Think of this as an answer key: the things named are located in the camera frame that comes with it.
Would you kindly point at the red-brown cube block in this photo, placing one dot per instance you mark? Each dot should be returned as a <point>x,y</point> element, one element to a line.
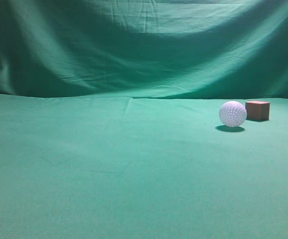
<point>258,110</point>

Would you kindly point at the green cloth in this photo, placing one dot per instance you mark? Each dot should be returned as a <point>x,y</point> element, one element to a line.
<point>109,119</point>

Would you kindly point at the white dimpled ball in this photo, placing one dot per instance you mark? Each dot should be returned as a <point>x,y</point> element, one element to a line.
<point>232,114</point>

